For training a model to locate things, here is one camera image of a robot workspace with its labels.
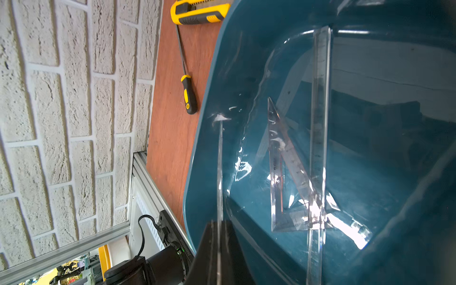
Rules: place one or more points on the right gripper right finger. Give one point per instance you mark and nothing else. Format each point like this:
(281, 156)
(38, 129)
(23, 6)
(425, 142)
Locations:
(234, 267)

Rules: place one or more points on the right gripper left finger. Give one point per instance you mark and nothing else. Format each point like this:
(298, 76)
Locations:
(204, 266)

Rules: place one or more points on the large clear triangle ruler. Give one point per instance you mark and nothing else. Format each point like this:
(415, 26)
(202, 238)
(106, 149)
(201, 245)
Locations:
(291, 187)

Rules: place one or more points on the teal plastic storage box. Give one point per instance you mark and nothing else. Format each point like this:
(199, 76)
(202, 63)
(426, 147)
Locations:
(391, 145)

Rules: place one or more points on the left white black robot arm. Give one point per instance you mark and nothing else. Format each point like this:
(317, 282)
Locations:
(170, 266)

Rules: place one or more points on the yellow black screwdriver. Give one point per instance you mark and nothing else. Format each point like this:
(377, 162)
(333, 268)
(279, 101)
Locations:
(190, 98)

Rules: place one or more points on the yellow black utility knife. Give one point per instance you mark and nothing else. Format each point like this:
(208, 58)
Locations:
(191, 12)

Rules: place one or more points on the aluminium front rail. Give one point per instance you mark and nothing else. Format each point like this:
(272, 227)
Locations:
(146, 199)

